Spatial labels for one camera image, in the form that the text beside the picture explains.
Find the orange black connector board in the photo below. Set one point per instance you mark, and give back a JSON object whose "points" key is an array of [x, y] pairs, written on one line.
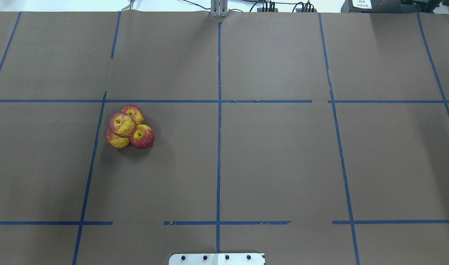
{"points": [[267, 7]]}

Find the black computer box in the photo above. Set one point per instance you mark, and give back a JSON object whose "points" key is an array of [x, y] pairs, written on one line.
{"points": [[377, 6]]}

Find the aluminium frame post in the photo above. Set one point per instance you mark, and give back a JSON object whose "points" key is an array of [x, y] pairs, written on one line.
{"points": [[219, 8]]}

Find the red yellow apple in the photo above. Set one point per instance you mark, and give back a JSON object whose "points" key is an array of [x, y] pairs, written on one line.
{"points": [[122, 125]]}

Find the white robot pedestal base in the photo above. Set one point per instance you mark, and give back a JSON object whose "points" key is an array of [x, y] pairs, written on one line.
{"points": [[218, 259]]}

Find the front base apple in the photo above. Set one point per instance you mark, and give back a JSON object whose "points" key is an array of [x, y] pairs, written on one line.
{"points": [[116, 141]]}

